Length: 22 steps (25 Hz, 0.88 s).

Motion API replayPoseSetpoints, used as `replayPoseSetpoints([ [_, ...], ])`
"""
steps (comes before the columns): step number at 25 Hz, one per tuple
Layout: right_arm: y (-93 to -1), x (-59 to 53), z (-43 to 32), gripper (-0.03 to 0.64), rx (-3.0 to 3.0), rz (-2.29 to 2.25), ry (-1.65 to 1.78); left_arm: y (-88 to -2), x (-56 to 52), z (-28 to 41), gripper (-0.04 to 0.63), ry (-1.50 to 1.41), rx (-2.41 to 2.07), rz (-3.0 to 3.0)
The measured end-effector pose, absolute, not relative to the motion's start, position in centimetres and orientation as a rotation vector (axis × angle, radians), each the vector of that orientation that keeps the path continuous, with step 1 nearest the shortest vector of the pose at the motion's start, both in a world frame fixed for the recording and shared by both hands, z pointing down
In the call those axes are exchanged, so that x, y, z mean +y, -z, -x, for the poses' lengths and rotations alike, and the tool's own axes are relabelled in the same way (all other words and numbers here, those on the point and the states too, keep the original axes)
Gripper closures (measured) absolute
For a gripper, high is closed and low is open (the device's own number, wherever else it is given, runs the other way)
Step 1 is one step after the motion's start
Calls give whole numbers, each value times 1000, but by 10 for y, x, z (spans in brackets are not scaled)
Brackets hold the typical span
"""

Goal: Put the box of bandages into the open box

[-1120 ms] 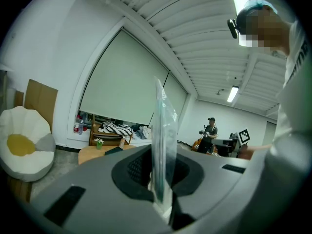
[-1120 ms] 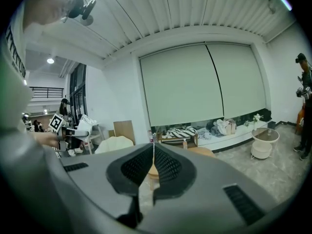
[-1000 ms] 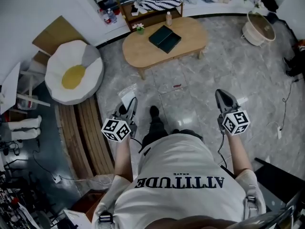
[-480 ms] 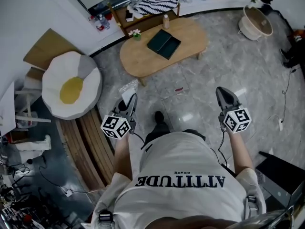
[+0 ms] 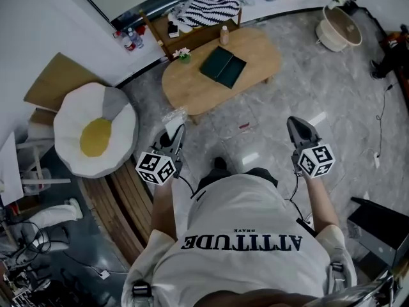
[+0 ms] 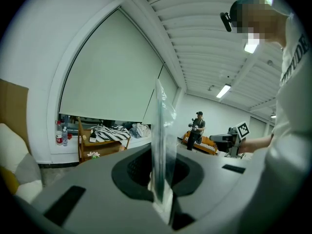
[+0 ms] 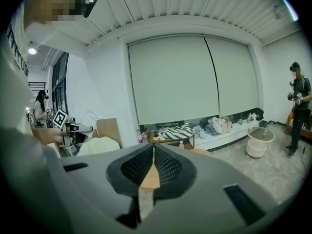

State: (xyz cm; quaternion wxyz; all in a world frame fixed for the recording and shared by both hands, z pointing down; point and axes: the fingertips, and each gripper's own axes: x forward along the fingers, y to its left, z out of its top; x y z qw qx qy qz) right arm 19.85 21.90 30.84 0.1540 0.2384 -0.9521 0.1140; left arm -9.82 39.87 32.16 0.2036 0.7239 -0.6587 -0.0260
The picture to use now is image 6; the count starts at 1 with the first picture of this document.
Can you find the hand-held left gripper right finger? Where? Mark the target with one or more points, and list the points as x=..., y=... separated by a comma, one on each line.
x=214, y=186

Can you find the narrow white roller blind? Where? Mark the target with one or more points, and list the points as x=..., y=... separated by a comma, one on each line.
x=163, y=94

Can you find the clear plastic bag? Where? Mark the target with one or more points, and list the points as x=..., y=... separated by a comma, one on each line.
x=162, y=135

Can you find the black and white striped cloth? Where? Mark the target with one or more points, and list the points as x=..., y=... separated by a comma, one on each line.
x=113, y=133

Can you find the white grey yellow cushion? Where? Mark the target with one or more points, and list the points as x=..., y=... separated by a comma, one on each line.
x=19, y=160

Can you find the person's right forearm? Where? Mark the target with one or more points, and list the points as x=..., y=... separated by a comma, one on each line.
x=256, y=144

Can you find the pink flower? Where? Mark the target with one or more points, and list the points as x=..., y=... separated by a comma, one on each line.
x=93, y=154

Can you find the person's white shirt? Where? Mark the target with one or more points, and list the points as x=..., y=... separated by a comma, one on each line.
x=290, y=142

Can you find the brown cardboard sheet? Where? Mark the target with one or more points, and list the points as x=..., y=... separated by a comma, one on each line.
x=13, y=111

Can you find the person's head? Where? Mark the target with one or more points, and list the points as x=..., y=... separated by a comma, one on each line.
x=265, y=21

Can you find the large white roller blind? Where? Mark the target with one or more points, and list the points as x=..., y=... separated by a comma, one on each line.
x=109, y=77

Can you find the wooden chair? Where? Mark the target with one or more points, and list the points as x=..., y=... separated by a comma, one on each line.
x=81, y=140

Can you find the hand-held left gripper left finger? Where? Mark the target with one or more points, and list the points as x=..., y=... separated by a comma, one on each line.
x=97, y=179

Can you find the black head camera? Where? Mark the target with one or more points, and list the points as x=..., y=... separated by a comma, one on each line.
x=226, y=21

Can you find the red label plastic bottle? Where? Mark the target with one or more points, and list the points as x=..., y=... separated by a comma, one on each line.
x=59, y=135

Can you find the orange wooden bench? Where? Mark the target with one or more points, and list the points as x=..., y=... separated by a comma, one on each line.
x=207, y=145

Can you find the long ceiling light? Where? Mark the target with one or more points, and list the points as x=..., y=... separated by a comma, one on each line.
x=273, y=116
x=223, y=91
x=251, y=47

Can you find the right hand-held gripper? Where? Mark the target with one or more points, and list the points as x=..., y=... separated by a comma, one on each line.
x=237, y=136

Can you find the clear plastic bottle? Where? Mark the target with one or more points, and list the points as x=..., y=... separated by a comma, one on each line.
x=64, y=136

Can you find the small dark bottle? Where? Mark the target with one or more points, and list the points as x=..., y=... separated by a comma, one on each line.
x=92, y=137

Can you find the pile of pale clothes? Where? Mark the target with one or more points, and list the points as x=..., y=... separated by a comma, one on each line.
x=140, y=130

